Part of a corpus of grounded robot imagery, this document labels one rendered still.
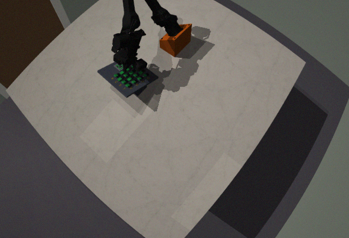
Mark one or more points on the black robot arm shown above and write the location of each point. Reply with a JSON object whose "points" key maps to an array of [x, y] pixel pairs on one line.
{"points": [[131, 21]]}

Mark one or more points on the dark grey switch panel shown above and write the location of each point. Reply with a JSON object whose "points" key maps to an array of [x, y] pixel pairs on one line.
{"points": [[127, 81]]}

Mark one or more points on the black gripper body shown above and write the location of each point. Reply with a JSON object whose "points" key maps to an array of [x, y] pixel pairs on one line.
{"points": [[139, 64]]}

